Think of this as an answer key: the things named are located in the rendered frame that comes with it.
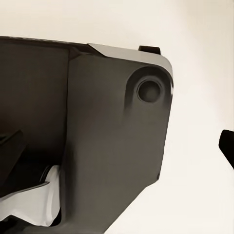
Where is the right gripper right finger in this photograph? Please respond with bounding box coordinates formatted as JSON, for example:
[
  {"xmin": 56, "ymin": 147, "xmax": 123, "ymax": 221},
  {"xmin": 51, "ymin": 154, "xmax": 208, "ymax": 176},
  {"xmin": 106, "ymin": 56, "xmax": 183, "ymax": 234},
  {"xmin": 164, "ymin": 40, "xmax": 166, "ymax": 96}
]
[{"xmin": 218, "ymin": 129, "xmax": 234, "ymax": 169}]

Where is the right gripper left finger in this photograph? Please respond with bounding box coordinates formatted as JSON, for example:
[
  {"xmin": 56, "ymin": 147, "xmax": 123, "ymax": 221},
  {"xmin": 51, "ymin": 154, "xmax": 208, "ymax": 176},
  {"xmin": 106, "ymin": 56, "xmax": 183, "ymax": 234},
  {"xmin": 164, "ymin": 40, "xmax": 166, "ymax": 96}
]
[{"xmin": 0, "ymin": 130, "xmax": 25, "ymax": 188}]

